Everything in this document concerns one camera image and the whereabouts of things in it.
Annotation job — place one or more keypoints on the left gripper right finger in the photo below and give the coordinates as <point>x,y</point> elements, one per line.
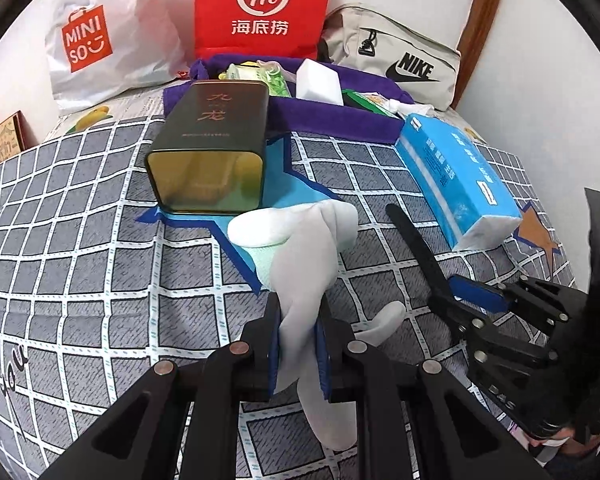
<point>412,421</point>

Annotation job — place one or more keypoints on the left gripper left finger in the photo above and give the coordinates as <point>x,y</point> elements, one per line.
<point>180,421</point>

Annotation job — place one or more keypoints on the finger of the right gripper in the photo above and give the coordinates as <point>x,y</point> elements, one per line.
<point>542,304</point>
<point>479,331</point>

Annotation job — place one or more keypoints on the white gloves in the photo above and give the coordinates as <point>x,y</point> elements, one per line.
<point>295,250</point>

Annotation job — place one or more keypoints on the orange fruit pattern packet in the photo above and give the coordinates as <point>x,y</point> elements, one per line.
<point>374,97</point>

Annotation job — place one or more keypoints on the green snack packet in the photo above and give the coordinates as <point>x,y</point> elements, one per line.
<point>354,99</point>

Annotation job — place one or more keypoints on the white foam sponge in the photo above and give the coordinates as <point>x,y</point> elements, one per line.
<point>318,83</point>

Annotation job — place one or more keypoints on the light green wipes pack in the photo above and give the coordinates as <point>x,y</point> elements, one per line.
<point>270,73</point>

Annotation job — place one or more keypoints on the person's right hand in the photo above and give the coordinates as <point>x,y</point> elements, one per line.
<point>566,443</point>

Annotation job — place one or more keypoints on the blue tissue pack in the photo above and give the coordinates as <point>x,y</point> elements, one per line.
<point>473,207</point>

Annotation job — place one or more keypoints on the dark green tea tin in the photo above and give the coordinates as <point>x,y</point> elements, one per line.
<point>209,155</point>

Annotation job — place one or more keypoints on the beige Nike bag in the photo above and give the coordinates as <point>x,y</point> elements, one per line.
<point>365,39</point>

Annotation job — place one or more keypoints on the small patterned box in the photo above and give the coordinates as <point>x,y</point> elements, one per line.
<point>12,138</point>

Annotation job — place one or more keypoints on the white mango print sheet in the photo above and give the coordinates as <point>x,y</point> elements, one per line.
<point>131,104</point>

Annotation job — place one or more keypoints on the red Haidilao paper bag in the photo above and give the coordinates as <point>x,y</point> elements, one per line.
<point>289,28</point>

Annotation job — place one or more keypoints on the white Miniso plastic bag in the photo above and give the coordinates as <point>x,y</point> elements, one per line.
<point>97,49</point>

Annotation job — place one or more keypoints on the brown wooden door frame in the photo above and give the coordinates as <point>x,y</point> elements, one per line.
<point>476,32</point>

